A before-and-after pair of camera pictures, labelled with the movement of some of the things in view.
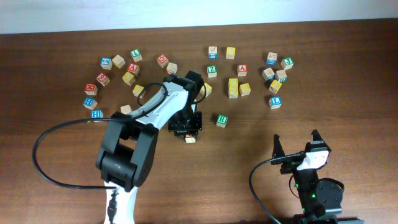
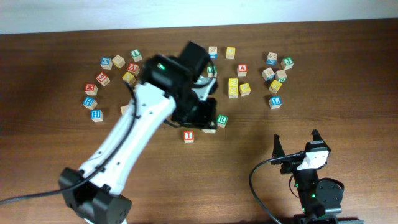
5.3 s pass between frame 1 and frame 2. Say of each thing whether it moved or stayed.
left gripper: moved
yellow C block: moved
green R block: stayed
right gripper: stayed
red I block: stayed
